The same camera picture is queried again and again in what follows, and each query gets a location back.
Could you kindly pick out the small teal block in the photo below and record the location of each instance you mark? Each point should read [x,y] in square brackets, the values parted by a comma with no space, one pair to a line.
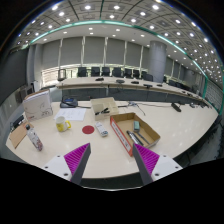
[136,125]

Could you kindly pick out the large white carton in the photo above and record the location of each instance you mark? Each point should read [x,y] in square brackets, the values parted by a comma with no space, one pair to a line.
[37,105]

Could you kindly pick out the black desk telephone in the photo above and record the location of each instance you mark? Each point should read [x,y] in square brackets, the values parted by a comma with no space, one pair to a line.
[69,101]

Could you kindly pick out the flat round red coaster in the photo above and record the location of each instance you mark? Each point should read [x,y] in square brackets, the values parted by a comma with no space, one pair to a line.
[88,129]

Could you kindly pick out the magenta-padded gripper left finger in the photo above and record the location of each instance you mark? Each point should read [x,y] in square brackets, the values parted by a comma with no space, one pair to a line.
[78,158]

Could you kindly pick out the old grey monitor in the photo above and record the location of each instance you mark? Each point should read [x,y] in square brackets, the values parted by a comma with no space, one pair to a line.
[24,94]

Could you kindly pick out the group of black office chairs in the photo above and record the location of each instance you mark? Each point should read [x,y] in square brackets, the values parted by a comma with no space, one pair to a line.
[105,71]

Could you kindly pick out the group of ceiling lights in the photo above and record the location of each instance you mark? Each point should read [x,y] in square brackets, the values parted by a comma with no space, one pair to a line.
[88,7]

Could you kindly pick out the black electronic device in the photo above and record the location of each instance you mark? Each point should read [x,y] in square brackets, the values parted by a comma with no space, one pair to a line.
[17,122]

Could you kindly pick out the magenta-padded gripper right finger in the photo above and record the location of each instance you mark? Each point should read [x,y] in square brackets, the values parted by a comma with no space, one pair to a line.
[146,159]

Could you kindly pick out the long curved conference desk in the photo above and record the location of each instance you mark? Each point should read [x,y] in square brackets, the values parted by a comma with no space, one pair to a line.
[100,89]

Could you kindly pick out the flat brown cardboard piece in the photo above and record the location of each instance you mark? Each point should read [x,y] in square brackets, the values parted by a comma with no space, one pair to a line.
[18,135]

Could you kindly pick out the black remote control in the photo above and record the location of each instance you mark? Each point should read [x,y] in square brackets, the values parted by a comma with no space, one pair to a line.
[176,107]

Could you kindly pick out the clear plastic water bottle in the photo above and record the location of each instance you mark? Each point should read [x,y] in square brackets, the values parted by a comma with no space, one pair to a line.
[35,138]

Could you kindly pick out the white paper sheets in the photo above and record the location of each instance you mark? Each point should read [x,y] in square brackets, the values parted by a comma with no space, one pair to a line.
[70,114]

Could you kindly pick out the open red-sided cardboard box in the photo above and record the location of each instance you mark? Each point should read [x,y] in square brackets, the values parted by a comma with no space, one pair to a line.
[120,135]

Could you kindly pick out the white and yellow mug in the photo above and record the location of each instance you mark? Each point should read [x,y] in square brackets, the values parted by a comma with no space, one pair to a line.
[62,124]

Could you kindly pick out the small open beige box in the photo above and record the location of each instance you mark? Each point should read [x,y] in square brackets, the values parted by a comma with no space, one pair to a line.
[100,102]

